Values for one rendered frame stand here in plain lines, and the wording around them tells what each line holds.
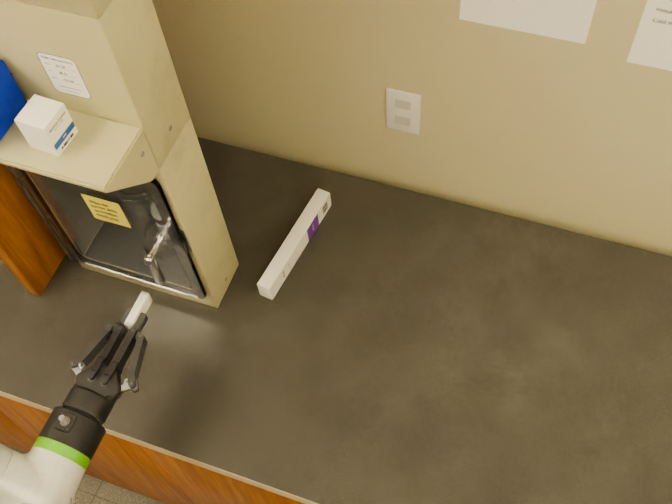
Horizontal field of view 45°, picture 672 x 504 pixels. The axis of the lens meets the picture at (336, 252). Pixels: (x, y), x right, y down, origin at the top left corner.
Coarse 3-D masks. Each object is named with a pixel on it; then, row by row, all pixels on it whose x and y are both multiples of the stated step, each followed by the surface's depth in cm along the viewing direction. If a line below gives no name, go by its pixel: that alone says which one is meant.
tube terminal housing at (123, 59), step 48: (0, 0) 102; (144, 0) 107; (0, 48) 111; (48, 48) 107; (96, 48) 103; (144, 48) 110; (48, 96) 117; (96, 96) 113; (144, 96) 113; (192, 144) 132; (192, 192) 137; (192, 240) 142
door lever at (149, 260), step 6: (156, 240) 142; (162, 240) 141; (156, 246) 141; (150, 252) 140; (156, 252) 141; (144, 258) 139; (150, 258) 139; (150, 264) 140; (156, 264) 142; (150, 270) 142; (156, 270) 142; (156, 276) 144; (162, 276) 145; (156, 282) 146; (162, 282) 146
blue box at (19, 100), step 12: (0, 60) 111; (0, 72) 111; (0, 84) 112; (12, 84) 114; (0, 96) 113; (12, 96) 115; (0, 108) 113; (12, 108) 116; (0, 120) 114; (12, 120) 116; (0, 132) 115
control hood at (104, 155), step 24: (96, 120) 116; (0, 144) 115; (24, 144) 115; (72, 144) 114; (96, 144) 114; (120, 144) 114; (144, 144) 117; (24, 168) 113; (48, 168) 112; (72, 168) 112; (96, 168) 112; (120, 168) 112; (144, 168) 119
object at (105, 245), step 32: (64, 192) 140; (96, 192) 135; (128, 192) 131; (160, 192) 127; (64, 224) 152; (96, 224) 146; (160, 224) 137; (96, 256) 160; (128, 256) 154; (160, 256) 148; (192, 288) 156
